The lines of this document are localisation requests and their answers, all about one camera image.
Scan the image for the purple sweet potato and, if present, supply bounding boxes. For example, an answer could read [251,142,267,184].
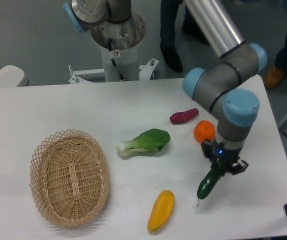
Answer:
[169,108,199,125]

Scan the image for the green bok choy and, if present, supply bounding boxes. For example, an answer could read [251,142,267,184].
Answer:
[116,128,171,157]

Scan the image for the orange mandarin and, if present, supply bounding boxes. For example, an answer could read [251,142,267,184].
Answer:
[193,120,216,144]

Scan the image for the green cucumber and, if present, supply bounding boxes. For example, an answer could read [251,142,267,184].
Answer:
[196,160,227,207]

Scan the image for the woven wicker basket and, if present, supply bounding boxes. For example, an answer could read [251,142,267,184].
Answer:
[29,129,110,228]

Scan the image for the yellow squash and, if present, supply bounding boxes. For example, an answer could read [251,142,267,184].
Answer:
[147,190,175,232]

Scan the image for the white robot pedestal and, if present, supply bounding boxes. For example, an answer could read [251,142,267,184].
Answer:
[68,12,159,84]

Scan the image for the person in dark trousers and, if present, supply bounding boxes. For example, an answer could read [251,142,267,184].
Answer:
[159,0,210,73]

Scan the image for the white chair armrest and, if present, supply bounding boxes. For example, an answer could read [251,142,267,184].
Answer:
[0,65,29,89]

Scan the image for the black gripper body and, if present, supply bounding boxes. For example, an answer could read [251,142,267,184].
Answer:
[215,140,242,170]

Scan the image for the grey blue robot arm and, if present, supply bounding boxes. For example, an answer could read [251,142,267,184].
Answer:
[63,0,267,175]

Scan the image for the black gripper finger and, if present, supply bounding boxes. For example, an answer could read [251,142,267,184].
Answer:
[201,139,219,169]
[229,159,249,175]

